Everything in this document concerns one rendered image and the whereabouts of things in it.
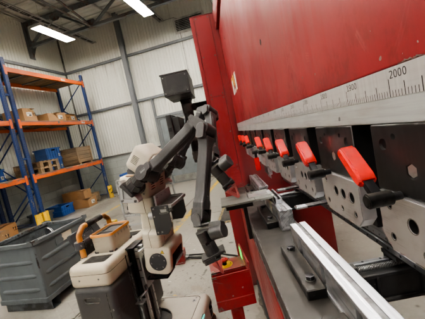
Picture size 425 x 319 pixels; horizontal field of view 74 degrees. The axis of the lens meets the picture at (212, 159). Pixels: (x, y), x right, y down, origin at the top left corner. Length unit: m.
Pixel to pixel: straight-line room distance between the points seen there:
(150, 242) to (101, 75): 8.96
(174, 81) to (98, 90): 7.92
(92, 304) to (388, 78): 1.71
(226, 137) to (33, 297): 2.45
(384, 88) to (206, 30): 2.14
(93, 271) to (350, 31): 1.57
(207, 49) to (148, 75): 7.19
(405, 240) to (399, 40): 0.23
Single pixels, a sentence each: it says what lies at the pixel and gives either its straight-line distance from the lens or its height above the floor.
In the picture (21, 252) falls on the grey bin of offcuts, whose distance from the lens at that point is 3.38.
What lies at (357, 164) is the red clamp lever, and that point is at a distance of 0.40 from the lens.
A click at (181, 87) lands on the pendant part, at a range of 2.52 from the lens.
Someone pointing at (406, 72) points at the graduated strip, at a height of 1.39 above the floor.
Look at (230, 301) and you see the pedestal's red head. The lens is 1.26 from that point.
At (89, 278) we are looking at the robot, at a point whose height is 0.75.
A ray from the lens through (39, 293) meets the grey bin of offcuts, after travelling 3.45.
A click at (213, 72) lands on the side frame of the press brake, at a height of 1.84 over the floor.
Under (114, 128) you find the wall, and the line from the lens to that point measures 10.03.
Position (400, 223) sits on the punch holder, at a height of 1.22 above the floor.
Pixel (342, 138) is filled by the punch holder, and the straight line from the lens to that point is 0.50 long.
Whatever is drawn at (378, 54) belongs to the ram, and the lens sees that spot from 0.39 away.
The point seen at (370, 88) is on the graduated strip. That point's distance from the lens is 0.41.
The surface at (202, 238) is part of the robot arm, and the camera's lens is 1.16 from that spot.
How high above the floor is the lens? 1.37
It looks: 5 degrees down
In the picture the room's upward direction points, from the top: 12 degrees counter-clockwise
